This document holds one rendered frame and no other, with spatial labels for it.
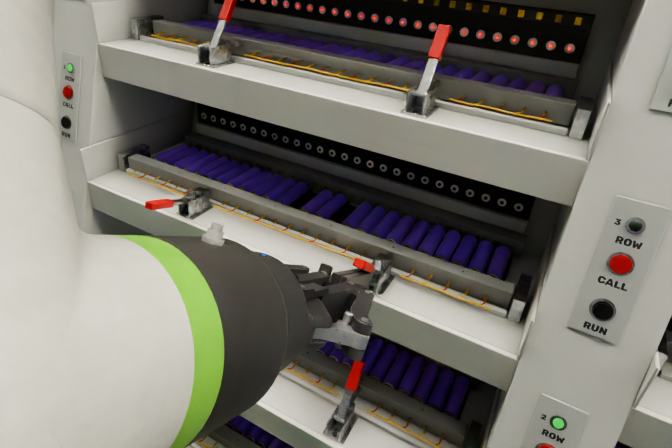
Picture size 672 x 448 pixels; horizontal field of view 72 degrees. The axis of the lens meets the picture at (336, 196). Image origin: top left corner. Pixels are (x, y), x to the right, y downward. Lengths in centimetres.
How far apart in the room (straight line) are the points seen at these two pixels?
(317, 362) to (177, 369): 49
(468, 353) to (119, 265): 39
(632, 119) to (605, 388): 23
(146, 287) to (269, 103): 39
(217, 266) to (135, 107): 59
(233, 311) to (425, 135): 31
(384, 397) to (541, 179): 34
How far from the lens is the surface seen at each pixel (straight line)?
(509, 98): 51
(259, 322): 21
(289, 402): 64
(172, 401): 17
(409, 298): 52
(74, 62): 76
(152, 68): 65
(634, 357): 49
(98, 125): 75
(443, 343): 50
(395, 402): 63
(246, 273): 22
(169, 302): 17
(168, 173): 70
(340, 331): 30
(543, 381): 50
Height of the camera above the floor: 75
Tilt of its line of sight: 14 degrees down
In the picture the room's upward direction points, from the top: 12 degrees clockwise
